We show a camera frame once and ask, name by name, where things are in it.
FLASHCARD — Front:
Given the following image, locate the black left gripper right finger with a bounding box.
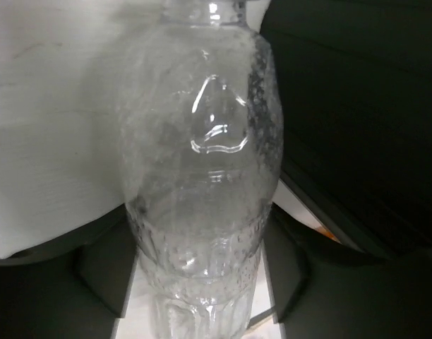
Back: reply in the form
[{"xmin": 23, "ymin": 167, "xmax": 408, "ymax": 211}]
[{"xmin": 264, "ymin": 208, "xmax": 432, "ymax": 338}]

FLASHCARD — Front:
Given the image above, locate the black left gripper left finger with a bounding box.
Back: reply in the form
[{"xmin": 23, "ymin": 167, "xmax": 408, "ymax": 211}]
[{"xmin": 0, "ymin": 206, "xmax": 136, "ymax": 338}]

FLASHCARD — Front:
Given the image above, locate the clear unlabeled plastic bottle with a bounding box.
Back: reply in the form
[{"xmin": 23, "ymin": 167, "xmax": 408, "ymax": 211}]
[{"xmin": 116, "ymin": 1, "xmax": 283, "ymax": 338}]

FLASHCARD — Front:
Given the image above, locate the black plastic bin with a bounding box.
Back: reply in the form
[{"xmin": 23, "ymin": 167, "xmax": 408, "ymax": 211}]
[{"xmin": 260, "ymin": 1, "xmax": 432, "ymax": 257}]

